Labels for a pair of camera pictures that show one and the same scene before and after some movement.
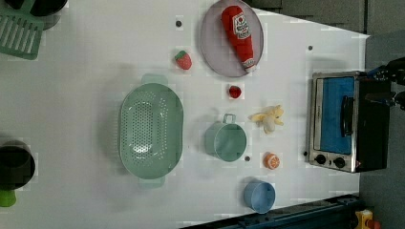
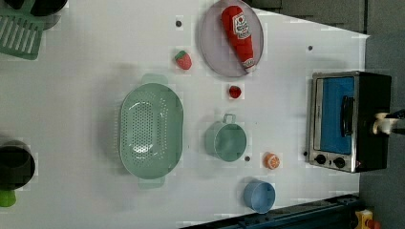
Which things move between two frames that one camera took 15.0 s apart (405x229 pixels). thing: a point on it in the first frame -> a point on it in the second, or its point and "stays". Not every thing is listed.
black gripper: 394,71 -> 398,131
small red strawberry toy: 235,92 stays
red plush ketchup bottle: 238,29 stays
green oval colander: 151,131 stays
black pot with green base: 17,169 stays
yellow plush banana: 267,117 -> 384,124
